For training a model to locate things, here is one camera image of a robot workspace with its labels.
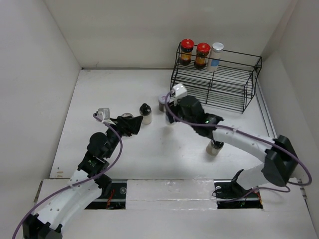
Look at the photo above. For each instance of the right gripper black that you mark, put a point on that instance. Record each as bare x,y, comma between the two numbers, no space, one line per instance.
179,104

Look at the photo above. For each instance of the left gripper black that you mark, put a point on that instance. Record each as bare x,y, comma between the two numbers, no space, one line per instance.
128,125

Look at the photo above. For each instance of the black cap white powder bottle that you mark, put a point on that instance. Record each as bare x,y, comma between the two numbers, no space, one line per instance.
146,111

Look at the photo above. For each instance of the black cap beige spice bottle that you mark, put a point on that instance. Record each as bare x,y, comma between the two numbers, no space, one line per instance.
213,149

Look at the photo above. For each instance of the red lid sauce jar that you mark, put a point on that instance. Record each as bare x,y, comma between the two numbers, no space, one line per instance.
186,48
202,52

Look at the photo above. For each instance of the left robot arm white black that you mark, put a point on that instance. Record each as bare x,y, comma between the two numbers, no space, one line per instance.
87,183

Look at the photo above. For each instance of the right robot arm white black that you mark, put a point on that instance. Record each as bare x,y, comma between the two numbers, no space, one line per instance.
277,156

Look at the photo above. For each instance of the clear glass jar silver rim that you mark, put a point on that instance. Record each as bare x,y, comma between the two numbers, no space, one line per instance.
127,115

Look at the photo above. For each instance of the white lid dark sauce jar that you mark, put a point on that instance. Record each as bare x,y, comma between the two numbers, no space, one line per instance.
161,102

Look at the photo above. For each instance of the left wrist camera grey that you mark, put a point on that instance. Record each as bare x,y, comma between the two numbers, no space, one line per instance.
103,113

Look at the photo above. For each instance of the black wire rack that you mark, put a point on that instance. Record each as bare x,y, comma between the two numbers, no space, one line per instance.
231,87

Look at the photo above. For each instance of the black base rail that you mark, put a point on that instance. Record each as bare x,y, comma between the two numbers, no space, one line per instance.
175,195

